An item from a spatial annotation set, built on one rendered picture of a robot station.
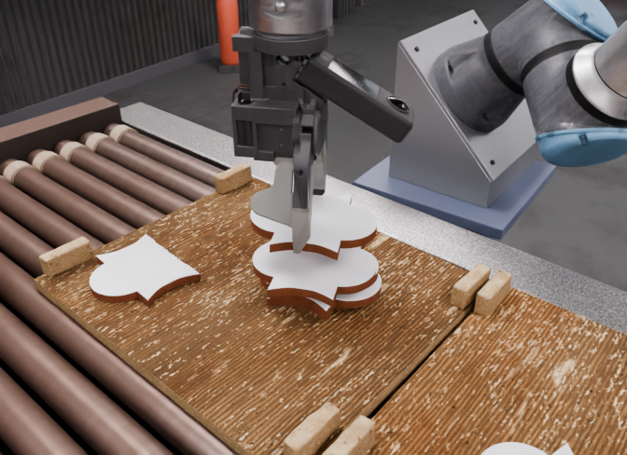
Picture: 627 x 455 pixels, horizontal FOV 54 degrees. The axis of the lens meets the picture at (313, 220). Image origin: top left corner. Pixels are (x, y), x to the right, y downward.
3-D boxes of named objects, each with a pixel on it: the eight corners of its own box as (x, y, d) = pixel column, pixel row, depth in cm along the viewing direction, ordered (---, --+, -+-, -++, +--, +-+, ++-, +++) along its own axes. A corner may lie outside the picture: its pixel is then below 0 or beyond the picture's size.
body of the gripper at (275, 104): (254, 132, 66) (247, 18, 60) (333, 138, 65) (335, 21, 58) (233, 164, 60) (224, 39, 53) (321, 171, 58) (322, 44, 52)
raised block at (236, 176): (244, 177, 94) (243, 160, 92) (253, 181, 93) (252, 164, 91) (215, 191, 90) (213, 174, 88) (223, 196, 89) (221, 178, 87)
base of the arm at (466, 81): (460, 41, 106) (506, 5, 98) (511, 112, 107) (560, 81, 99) (421, 68, 96) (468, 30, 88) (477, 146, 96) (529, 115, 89)
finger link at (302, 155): (296, 204, 62) (301, 117, 61) (313, 206, 61) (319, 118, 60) (286, 209, 57) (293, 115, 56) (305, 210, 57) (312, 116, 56)
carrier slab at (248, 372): (250, 184, 95) (249, 174, 94) (492, 293, 72) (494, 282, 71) (35, 289, 73) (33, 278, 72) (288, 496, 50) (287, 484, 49)
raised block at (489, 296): (495, 285, 71) (499, 266, 69) (510, 292, 70) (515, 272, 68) (471, 311, 67) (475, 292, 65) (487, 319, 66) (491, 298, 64)
